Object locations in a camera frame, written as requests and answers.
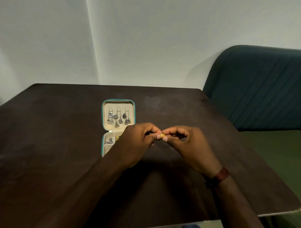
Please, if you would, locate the person's right hand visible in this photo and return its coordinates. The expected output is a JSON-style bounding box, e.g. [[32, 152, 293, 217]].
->
[[161, 126, 223, 179]]

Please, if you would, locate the person's left hand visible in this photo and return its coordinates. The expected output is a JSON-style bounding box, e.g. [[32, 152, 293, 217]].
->
[[110, 122, 163, 170]]

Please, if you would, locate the person's left forearm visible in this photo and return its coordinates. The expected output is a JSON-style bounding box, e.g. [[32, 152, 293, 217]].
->
[[33, 153, 125, 228]]

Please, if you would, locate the red thread wristband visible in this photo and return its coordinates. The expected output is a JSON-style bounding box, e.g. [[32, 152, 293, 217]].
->
[[205, 167, 231, 189]]

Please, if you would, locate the teal jewelry box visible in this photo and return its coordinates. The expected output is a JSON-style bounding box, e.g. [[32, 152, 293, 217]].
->
[[101, 99, 136, 157]]

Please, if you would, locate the green fabric cover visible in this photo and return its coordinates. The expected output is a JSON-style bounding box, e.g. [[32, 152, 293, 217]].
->
[[237, 130, 301, 228]]

